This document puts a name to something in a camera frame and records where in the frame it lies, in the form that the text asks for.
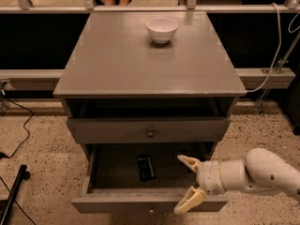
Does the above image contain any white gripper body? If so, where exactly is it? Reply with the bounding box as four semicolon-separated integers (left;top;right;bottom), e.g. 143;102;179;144
196;160;225;195

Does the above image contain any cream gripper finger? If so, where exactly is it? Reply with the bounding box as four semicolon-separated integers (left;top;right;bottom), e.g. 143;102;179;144
177;155;201;173
174;186;206;214

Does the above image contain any dark blueberry rxbar wrapper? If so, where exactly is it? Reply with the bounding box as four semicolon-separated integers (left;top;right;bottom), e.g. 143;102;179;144
137;154;155;181

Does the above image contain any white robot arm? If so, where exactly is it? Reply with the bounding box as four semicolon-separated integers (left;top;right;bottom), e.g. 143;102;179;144
174;148;300;214

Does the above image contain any closed grey upper drawer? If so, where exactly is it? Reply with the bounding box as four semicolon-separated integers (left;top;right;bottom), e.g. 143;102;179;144
67;117;231;143

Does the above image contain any round brass drawer knob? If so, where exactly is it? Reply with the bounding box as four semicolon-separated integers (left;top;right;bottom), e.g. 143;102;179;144
146;128;155;138

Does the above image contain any open grey lower drawer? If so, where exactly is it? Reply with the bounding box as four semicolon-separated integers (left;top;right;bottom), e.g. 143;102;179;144
70;142;229;215

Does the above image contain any grey wooden drawer cabinet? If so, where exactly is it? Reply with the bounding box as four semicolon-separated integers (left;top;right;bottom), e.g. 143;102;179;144
54;12;246;159

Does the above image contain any white ceramic bowl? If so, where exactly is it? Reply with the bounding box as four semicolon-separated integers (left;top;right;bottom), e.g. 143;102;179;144
146;17;178;44

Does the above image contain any black stand leg with wheel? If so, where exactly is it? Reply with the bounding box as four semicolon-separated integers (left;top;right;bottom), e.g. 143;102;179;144
0;165;30;225

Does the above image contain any grey metal railing frame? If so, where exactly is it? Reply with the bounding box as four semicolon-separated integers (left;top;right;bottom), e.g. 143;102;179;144
1;7;295;98

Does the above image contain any metal bracket strut right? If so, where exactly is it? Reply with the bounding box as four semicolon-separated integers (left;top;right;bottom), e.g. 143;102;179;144
255;32;300;115

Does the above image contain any white cable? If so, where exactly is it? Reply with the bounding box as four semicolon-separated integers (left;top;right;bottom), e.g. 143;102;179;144
246;2;300;94

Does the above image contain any black floor cable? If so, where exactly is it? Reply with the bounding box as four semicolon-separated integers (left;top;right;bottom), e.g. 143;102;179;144
0;97;36;159

